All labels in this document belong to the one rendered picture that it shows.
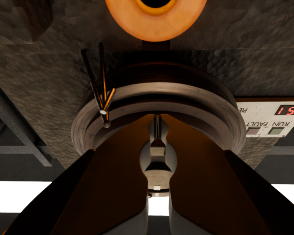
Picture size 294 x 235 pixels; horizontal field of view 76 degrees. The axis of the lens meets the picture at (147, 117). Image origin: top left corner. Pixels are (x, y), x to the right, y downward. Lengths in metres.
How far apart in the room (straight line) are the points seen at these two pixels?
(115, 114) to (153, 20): 0.20
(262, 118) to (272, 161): 8.48
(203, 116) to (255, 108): 0.29
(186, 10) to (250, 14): 0.16
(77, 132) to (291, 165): 9.20
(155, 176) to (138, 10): 0.35
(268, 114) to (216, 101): 0.33
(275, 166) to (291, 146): 2.94
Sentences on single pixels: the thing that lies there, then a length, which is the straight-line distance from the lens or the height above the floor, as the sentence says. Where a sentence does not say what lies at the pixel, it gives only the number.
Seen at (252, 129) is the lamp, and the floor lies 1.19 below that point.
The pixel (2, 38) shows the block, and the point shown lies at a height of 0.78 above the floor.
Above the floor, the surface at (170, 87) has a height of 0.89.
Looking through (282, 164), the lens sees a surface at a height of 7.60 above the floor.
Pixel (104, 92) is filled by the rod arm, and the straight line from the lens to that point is 0.36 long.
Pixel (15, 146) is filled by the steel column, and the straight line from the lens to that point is 6.57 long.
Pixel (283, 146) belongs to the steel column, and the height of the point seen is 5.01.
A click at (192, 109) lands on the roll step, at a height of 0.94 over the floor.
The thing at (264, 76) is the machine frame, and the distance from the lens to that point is 0.63.
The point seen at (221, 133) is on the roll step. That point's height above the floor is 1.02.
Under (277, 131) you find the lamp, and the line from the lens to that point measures 0.81.
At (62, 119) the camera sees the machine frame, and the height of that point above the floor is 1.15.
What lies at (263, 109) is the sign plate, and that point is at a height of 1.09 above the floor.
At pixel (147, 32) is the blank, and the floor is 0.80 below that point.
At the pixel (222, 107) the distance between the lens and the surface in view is 0.44.
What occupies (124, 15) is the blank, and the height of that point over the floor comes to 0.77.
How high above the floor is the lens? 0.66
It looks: 48 degrees up
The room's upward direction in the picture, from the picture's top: 176 degrees clockwise
